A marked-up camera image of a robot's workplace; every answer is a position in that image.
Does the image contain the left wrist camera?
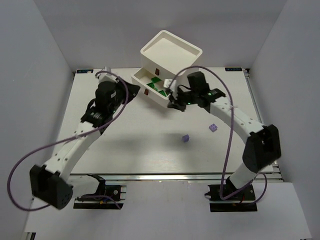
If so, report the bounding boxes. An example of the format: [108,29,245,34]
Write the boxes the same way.
[95,66,116,83]

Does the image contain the green long lego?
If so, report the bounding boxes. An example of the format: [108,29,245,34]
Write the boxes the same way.
[158,90,167,97]
[151,76,162,84]

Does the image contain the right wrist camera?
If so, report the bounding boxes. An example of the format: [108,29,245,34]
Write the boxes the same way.
[163,79,177,95]

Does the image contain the dark green lego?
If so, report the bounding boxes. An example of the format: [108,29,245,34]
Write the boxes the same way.
[147,82,158,91]

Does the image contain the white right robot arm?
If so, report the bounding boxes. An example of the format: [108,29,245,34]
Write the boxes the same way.
[164,71,282,200]

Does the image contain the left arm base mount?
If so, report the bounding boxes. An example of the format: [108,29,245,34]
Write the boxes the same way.
[73,182,127,210]

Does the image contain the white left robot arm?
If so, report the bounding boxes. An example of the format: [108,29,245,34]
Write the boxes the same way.
[29,81,140,210]

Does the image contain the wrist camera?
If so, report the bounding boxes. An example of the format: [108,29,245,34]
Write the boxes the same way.
[163,79,177,95]
[95,66,116,83]

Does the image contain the lilac small lego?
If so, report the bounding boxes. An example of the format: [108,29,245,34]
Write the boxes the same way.
[181,134,190,143]

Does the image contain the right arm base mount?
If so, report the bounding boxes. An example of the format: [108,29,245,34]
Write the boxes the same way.
[204,184,258,213]

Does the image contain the lilac square lego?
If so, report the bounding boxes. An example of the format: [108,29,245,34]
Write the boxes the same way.
[208,123,218,132]

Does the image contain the white drawer cabinet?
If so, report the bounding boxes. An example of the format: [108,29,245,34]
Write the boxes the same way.
[139,30,203,107]

